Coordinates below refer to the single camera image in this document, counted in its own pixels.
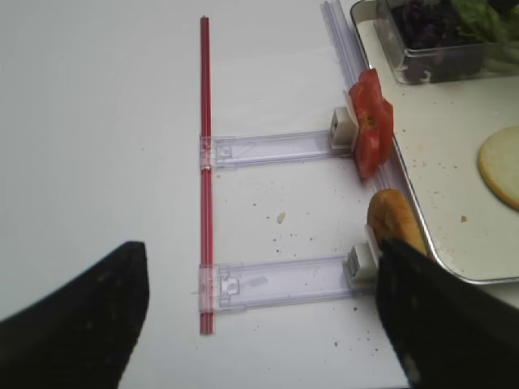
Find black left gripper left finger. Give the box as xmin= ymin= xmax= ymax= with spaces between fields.
xmin=1 ymin=242 xmax=149 ymax=388

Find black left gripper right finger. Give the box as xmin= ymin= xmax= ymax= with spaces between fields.
xmin=375 ymin=238 xmax=518 ymax=388

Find white pusher block tomato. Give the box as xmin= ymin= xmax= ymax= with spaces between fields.
xmin=328 ymin=90 xmax=359 ymax=153

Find tomato slices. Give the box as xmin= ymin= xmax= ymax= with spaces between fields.
xmin=349 ymin=69 xmax=394 ymax=180

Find green lettuce in container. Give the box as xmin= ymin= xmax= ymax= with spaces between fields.
xmin=452 ymin=1 xmax=518 ymax=74

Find white pusher block bun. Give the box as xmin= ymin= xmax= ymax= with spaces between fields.
xmin=343 ymin=224 xmax=381 ymax=290

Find standing bun half left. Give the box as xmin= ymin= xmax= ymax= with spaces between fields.
xmin=367 ymin=189 xmax=428 ymax=255

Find bottom bun slice on tray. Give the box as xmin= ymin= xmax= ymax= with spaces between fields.
xmin=477 ymin=126 xmax=518 ymax=211

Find silver metal tray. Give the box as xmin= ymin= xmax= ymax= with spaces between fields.
xmin=350 ymin=1 xmax=518 ymax=284

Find left red rod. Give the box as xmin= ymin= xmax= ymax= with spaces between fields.
xmin=199 ymin=15 xmax=217 ymax=336

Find clear plastic container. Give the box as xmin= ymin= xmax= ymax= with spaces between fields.
xmin=375 ymin=1 xmax=518 ymax=84

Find purple cabbage shreds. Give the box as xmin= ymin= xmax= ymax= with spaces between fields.
xmin=391 ymin=1 xmax=483 ymax=83

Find lower left clear rail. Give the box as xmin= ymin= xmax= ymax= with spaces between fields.
xmin=199 ymin=256 xmax=374 ymax=314

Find clear rail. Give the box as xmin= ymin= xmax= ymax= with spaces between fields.
xmin=199 ymin=130 xmax=353 ymax=170
xmin=199 ymin=256 xmax=374 ymax=314

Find upper left clear rail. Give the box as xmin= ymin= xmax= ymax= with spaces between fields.
xmin=199 ymin=130 xmax=353 ymax=170

